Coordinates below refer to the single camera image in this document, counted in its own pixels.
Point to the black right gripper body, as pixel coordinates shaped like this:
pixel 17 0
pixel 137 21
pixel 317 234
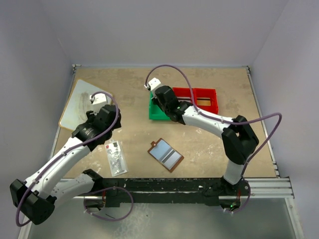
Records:
pixel 155 100

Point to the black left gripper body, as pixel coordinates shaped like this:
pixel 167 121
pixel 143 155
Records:
pixel 91 116

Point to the white magnetic stripe card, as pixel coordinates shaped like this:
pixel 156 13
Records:
pixel 166 157

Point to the brown leather card holder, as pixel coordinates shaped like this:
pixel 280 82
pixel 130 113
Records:
pixel 159 149

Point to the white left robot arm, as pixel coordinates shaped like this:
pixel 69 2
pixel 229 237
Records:
pixel 38 195

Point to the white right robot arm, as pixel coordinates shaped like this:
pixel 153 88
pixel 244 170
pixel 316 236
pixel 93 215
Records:
pixel 239 140

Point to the gold card in bin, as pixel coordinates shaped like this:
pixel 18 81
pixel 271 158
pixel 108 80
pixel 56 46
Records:
pixel 204 102

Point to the green plastic bin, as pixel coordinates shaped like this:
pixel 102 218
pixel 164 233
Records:
pixel 155 113

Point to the white board yellow rim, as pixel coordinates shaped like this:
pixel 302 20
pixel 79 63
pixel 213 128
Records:
pixel 77 105

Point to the red bin right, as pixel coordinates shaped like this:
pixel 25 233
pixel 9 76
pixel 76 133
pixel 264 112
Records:
pixel 203 93

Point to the clear plastic packet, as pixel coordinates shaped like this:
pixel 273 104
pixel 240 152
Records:
pixel 116 158

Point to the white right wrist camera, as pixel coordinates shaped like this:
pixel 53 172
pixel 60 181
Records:
pixel 152 85

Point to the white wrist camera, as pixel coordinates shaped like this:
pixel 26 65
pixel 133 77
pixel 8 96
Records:
pixel 152 85
pixel 97 102

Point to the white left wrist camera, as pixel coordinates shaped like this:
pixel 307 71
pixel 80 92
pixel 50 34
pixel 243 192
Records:
pixel 97 102

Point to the metal corner bracket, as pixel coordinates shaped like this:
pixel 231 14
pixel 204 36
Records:
pixel 75 67

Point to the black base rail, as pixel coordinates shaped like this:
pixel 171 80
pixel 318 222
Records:
pixel 207 191

